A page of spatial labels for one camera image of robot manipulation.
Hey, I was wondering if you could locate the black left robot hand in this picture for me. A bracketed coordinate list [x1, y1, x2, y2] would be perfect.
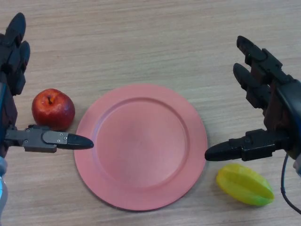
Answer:
[0, 12, 95, 159]

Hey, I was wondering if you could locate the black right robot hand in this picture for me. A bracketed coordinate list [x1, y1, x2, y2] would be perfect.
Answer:
[205, 35, 301, 161]

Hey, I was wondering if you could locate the yellow starfruit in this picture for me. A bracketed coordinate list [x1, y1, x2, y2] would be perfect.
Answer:
[215, 163, 275, 207]

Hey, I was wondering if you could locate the pink round plate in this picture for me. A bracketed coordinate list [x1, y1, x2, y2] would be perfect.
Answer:
[73, 84, 208, 211]

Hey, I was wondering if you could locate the red apple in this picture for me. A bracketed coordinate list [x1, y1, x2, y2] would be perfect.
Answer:
[32, 88, 76, 131]

